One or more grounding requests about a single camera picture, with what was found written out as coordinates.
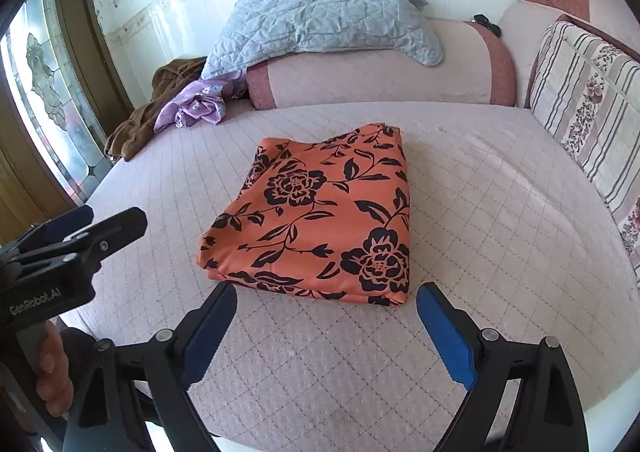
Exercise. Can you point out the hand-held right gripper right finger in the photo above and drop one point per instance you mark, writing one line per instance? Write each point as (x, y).
(447, 332)

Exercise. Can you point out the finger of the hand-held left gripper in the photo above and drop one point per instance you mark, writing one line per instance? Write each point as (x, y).
(60, 227)
(112, 232)

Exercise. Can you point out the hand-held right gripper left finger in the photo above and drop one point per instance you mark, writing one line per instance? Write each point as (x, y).
(207, 337)

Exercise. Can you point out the orange floral shirt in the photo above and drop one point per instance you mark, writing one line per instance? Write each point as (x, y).
(320, 217)

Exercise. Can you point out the person's left hand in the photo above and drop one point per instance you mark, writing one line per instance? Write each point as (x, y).
(55, 377)

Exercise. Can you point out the brown cloth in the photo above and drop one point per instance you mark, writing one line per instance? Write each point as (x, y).
(140, 127)

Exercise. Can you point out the pink quilted sofa bed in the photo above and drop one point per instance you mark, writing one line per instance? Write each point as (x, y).
(500, 212)

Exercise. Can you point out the wooden stained glass door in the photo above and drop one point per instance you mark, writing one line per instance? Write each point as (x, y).
(55, 92)

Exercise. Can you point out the purple floral cloth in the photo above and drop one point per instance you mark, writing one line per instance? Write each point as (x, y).
(192, 107)

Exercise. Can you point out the pink sofa bolster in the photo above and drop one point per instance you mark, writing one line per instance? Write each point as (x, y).
(390, 77)

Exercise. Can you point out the striped floral cushion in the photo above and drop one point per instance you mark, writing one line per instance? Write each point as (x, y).
(595, 107)

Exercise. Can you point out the grey quilted blanket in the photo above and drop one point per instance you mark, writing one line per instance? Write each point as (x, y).
(320, 22)

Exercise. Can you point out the black sunglasses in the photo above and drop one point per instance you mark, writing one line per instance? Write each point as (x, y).
(486, 23)

